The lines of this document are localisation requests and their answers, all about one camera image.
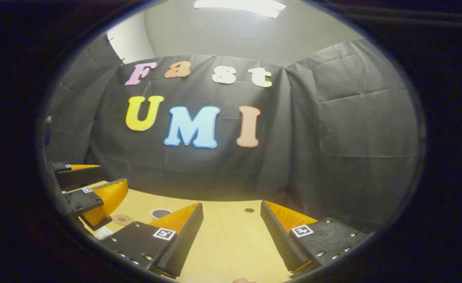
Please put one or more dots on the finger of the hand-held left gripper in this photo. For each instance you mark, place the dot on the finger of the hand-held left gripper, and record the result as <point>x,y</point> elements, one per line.
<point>83,199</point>
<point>62,166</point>

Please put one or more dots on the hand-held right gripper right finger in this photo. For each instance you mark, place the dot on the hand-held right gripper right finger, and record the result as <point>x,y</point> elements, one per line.
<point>278,236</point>

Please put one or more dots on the round wooden coaster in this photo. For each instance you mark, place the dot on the round wooden coaster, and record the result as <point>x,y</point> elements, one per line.
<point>121,219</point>

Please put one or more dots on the ceiling light panel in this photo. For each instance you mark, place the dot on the ceiling light panel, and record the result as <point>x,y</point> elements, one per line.
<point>241,6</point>

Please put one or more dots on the light wooden desktop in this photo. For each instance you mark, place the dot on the light wooden desktop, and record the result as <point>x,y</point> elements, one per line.
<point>231,243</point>

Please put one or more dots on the white cup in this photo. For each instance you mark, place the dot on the white cup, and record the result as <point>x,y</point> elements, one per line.
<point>153,214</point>

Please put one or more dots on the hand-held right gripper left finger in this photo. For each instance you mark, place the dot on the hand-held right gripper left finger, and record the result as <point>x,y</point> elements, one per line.
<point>187,239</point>

